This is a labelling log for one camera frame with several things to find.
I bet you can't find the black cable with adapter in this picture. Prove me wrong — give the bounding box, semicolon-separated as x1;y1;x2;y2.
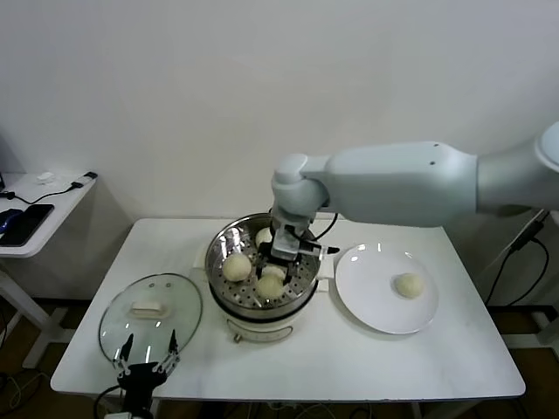
0;171;99;206

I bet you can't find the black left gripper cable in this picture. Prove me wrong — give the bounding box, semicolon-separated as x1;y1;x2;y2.
93;383;128;419

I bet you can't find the thin white cable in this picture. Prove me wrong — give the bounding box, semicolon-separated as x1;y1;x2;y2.
478;209;547;280

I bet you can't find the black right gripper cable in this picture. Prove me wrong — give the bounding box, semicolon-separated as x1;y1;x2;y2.
300;211;341;258

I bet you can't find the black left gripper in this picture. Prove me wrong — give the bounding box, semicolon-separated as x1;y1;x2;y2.
112;329;181;419

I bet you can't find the blue computer mouse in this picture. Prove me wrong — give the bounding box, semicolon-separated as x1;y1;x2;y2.
0;208;23;232

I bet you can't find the white round plate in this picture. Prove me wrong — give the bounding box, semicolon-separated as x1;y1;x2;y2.
335;242;439;335

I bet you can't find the black power cable with brick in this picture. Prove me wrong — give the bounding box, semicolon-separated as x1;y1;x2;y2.
484;217;550;307

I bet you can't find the white side desk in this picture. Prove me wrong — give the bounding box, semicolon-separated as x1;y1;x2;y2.
535;172;559;348
0;172;100;370

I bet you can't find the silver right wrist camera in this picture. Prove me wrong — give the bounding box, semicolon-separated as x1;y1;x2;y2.
271;224;307;263

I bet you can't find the black smartphone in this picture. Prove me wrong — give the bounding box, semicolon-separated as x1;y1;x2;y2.
0;203;56;248

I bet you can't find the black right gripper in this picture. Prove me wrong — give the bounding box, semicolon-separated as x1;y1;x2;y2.
255;243;306;287

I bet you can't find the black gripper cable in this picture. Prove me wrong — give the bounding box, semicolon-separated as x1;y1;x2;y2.
93;383;128;419
300;211;341;258

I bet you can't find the glass pot lid white handle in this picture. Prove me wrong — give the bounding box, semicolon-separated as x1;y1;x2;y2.
98;272;204;364

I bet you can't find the stainless steel steamer basket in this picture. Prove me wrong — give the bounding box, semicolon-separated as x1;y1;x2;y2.
194;212;335;316

